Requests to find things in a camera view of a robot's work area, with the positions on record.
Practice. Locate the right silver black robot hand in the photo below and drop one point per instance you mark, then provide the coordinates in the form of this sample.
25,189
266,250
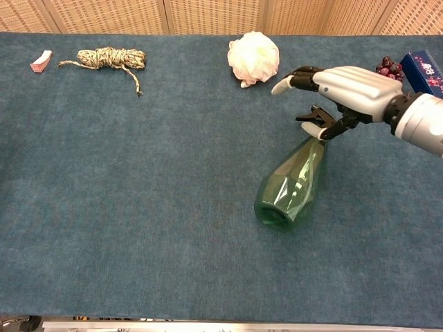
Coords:
356,88

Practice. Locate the green plastic spray bottle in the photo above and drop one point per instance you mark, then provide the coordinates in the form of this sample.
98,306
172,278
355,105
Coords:
294,180

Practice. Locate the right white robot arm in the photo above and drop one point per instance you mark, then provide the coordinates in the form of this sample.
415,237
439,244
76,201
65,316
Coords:
422,121

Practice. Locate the red artificial grape bunch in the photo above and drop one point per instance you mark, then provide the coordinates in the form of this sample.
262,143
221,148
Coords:
389,67

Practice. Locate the dark blue printed box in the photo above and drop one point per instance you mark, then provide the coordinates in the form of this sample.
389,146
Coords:
427,69

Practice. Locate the white mesh bath loofah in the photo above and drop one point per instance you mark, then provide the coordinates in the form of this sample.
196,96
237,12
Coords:
254,57

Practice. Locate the woven wicker folding screen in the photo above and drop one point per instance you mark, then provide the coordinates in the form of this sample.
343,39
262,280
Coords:
214,15

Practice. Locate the blue felt table cloth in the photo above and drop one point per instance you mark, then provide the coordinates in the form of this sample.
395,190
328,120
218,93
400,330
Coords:
138,193

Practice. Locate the pink white eraser wedge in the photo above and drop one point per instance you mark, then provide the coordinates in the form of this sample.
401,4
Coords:
41,63

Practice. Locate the black caster wheel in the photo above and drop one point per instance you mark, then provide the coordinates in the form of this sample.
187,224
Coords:
32,323

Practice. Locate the aluminium table frame rail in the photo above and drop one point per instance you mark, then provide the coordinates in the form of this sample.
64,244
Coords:
207,326

